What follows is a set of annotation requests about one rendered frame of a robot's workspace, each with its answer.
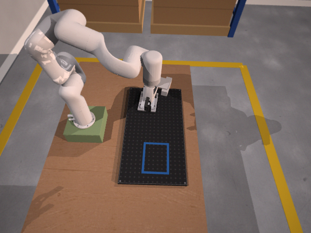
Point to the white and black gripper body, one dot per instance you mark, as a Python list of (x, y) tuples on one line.
[(149, 91)]

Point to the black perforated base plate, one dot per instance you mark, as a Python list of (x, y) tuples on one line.
[(165, 125)]

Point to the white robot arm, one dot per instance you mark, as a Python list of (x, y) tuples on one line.
[(63, 68)]

